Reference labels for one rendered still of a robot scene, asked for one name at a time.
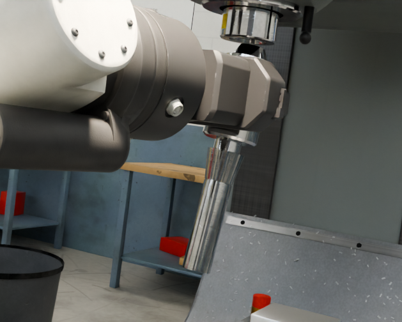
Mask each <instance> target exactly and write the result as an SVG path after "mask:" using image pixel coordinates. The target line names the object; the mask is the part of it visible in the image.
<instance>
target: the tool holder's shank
mask: <svg viewBox="0 0 402 322"><path fill-rule="evenodd" d="M241 147H242V144H241V143H240V142H236V141H233V140H230V139H225V138H221V137H217V138H215V142H214V145H213V148H211V147H208V151H207V158H206V169H205V180H204V182H203V187H202V190H201V195H200V198H199V202H198V206H197V210H196V214H195V217H194V222H193V225H192V230H191V233H190V237H189V242H188V245H187V249H186V253H185V257H184V260H183V264H182V267H184V268H186V269H189V270H194V271H197V272H200V273H207V274H210V272H211V269H212V264H213V259H214V256H215V251H216V248H217V244H218V241H219V236H220V232H221V229H222V224H223V221H224V216H225V213H226V208H227V205H228V200H229V197H230V193H231V189H232V185H233V183H234V180H235V178H236V176H237V173H238V171H239V168H240V166H241V164H242V161H243V159H244V156H243V155H240V150H241Z"/></svg>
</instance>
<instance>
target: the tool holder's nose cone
mask: <svg viewBox="0 0 402 322"><path fill-rule="evenodd" d="M234 53H241V54H247V55H250V56H255V57H257V58H261V59H264V60H266V61H267V55H266V52H265V49H263V48H261V47H259V46H257V45H252V44H248V43H241V44H240V45H239V46H238V47H237V48H236V50H235V51H234Z"/></svg>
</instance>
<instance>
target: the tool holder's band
mask: <svg viewBox="0 0 402 322"><path fill-rule="evenodd" d="M203 133H204V134H205V135H206V136H208V137H211V138H213V139H215V138H217V137H221V138H225V139H230V140H233V141H236V142H240V143H241V144H242V146H246V147H255V146H256V145H257V143H258V138H259V135H258V134H255V133H254V132H250V131H244V130H235V129H229V128H220V127H214V126H205V125H204V128H203Z"/></svg>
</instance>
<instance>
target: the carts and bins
mask: <svg viewBox="0 0 402 322"><path fill-rule="evenodd" d="M63 268H64V261H63V259H61V258H60V257H59V256H57V255H54V254H52V253H50V252H46V251H43V250H38V249H33V248H29V247H21V246H16V245H5V244H0V322H52V317H53V313H54V306H55V303H56V296H57V292H58V286H59V280H60V276H61V272H62V271H63Z"/></svg>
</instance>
